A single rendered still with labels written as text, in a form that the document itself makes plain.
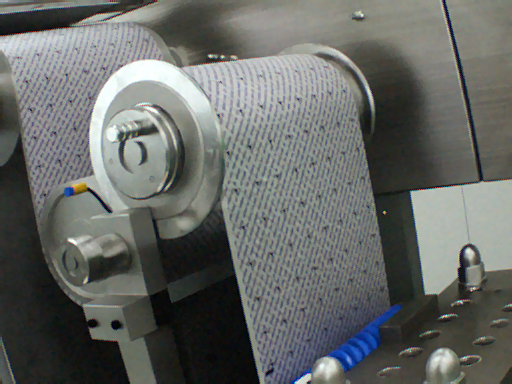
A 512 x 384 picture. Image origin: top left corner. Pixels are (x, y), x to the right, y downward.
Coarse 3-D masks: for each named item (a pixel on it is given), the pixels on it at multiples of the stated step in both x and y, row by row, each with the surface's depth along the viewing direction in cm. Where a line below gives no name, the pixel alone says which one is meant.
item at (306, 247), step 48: (240, 192) 63; (288, 192) 69; (336, 192) 75; (240, 240) 63; (288, 240) 68; (336, 240) 74; (240, 288) 63; (288, 288) 67; (336, 288) 74; (384, 288) 81; (288, 336) 67; (336, 336) 73
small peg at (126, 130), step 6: (132, 120) 62; (114, 126) 60; (120, 126) 60; (126, 126) 60; (132, 126) 61; (138, 126) 61; (108, 132) 60; (114, 132) 60; (120, 132) 60; (126, 132) 60; (132, 132) 61; (138, 132) 62; (108, 138) 60; (114, 138) 60; (120, 138) 60; (126, 138) 61
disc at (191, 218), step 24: (120, 72) 65; (144, 72) 63; (168, 72) 62; (192, 96) 61; (96, 120) 67; (216, 120) 60; (96, 144) 68; (216, 144) 60; (96, 168) 69; (216, 168) 61; (168, 192) 64; (216, 192) 61; (192, 216) 63
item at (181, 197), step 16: (144, 80) 63; (128, 96) 64; (144, 96) 63; (160, 96) 62; (176, 96) 62; (112, 112) 66; (176, 112) 62; (192, 112) 61; (192, 128) 61; (192, 144) 62; (192, 160) 62; (192, 176) 62; (176, 192) 63; (192, 192) 63; (160, 208) 65; (176, 208) 64
